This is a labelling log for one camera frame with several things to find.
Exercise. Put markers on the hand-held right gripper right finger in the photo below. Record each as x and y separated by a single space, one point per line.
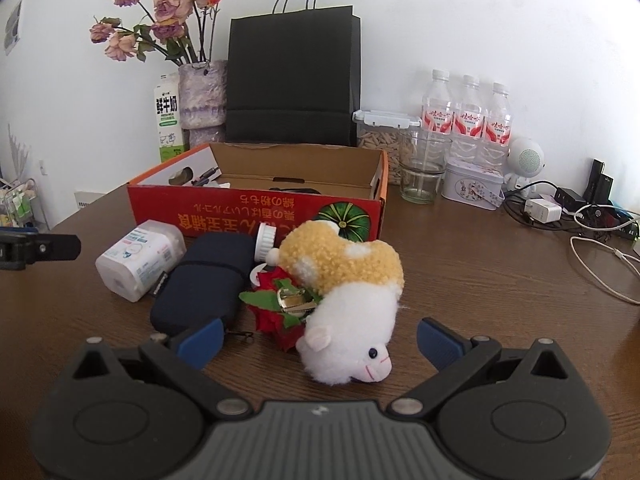
440 345

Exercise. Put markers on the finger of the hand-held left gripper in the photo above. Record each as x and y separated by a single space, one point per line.
17 230
55 248

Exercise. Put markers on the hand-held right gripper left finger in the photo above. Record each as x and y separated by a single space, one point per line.
202 342

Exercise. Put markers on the navy blue pouch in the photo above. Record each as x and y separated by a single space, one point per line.
200 285

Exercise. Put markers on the white cylindrical plastic bottle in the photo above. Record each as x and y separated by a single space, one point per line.
130 265

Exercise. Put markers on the yellow white plush toy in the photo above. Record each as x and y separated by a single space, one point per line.
350 320

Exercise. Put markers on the red cardboard box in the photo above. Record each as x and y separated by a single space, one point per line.
225 210

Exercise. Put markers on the clear seed storage container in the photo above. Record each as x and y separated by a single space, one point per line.
375 140

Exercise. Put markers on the white labelled box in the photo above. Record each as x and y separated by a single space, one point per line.
90 199

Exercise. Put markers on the red artificial flower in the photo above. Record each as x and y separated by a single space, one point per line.
272 322

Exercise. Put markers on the pale feather decoration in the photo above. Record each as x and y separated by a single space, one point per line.
17 152

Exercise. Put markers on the gold metal clip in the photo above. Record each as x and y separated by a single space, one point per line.
292 300

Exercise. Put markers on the white printed tin box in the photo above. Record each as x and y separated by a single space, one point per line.
470 185

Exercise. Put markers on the clear glass cup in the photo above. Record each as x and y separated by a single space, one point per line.
422 180

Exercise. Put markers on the white charger plug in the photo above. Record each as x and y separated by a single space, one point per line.
545 210

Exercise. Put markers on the green white milk carton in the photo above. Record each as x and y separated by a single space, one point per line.
167 115

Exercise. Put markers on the black power adapter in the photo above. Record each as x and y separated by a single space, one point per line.
572 199

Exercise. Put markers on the white round speaker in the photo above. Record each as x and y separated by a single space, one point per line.
525 157

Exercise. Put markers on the purple wrapped vase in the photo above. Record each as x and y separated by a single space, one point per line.
200 95

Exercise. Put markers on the red label water bottle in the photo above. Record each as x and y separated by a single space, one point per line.
437 110
468 120
498 127

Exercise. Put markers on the black upright device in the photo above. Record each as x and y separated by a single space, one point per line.
600 182

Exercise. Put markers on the dried pink roses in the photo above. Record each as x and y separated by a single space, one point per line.
170 7

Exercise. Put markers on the black paper bag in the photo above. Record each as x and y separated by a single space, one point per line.
290 70

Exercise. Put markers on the wall paper note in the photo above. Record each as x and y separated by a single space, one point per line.
14 25

